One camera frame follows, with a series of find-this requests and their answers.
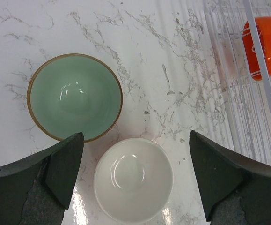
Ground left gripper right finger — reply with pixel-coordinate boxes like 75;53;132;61
189;130;271;225

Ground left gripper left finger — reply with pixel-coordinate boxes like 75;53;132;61
0;133;84;225

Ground white wire dish rack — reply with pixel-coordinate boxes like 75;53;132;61
205;0;271;165

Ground white bowl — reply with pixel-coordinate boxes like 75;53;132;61
93;138;174;224

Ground pale green ceramic bowl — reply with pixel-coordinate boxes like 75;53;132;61
27;53;123;143

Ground orange bowl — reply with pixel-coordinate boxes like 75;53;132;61
242;16;271;81

